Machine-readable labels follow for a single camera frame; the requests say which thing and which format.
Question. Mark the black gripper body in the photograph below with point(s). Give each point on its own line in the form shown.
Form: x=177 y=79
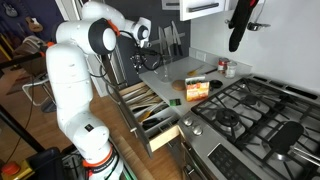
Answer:
x=139 y=58

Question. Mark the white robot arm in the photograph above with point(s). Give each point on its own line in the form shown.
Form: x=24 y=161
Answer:
x=66 y=60

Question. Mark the open wooden cutlery drawer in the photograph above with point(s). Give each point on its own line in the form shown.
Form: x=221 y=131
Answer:
x=148 y=116

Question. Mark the white upper cupboard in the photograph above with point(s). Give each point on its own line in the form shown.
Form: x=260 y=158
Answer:
x=191 y=9

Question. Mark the clear glass measuring jug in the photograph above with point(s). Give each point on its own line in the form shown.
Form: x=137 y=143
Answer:
x=163 y=72

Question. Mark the magnetic knife strip with knives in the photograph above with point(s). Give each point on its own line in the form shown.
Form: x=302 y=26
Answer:
x=169 y=40

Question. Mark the round cork trivet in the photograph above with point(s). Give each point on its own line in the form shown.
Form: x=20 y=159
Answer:
x=178 y=85

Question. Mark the green tea bag packet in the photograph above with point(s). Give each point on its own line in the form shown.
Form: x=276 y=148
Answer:
x=175 y=102

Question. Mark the yellow smiley spatula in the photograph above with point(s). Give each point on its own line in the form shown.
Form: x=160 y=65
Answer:
x=194 y=72

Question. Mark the orange juice carton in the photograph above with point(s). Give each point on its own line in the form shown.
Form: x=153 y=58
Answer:
x=197 y=88

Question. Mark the small black round lid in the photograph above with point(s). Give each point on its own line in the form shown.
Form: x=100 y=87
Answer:
x=215 y=84

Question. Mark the red labelled tin can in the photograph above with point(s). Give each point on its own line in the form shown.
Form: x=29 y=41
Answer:
x=222 y=65

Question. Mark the glass jar with label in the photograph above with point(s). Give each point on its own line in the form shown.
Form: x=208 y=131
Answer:
x=231 y=69

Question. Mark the white bar stool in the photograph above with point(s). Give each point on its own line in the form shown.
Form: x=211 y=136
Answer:
x=38 y=90

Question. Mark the black oven mitt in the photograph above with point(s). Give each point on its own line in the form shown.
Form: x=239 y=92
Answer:
x=239 y=21

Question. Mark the stainless gas stove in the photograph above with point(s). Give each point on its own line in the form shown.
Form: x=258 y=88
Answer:
x=223 y=136

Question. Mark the red emergency stop button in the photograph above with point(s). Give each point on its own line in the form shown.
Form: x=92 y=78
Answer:
x=10 y=168

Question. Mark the white wall outlet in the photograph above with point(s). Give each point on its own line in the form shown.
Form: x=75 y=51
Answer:
x=200 y=55

